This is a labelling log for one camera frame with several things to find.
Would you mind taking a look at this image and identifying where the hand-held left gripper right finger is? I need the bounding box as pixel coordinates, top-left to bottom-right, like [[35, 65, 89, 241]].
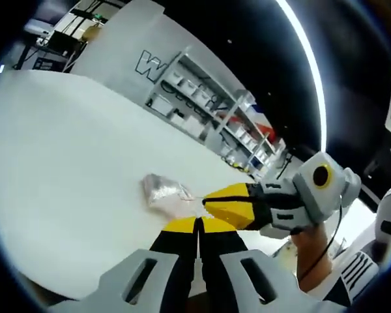
[[199, 217, 346, 313]]

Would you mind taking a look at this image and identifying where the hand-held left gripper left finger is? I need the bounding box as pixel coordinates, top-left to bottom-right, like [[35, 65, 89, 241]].
[[48, 216, 200, 313]]

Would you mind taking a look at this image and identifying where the clear resealable bag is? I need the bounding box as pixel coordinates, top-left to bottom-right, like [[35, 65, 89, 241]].
[[139, 173, 210, 220]]

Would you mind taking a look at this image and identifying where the black tripod stand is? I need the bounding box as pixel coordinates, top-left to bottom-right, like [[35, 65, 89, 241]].
[[281, 152, 295, 179]]

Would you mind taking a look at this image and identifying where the grey storage shelf unit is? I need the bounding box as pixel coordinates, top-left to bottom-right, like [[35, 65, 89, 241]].
[[145, 52, 285, 173]]

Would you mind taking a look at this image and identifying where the white striped sleeve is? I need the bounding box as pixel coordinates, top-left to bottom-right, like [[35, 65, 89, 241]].
[[324, 249, 381, 308]]

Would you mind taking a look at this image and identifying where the white ceiling light strip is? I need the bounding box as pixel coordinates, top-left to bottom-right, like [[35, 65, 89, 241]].
[[276, 0, 329, 154]]

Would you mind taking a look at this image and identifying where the black cabinet with label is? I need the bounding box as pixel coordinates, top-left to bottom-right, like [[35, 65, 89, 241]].
[[32, 53, 76, 72]]

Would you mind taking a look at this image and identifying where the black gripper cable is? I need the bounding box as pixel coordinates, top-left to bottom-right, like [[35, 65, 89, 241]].
[[296, 194, 343, 280]]

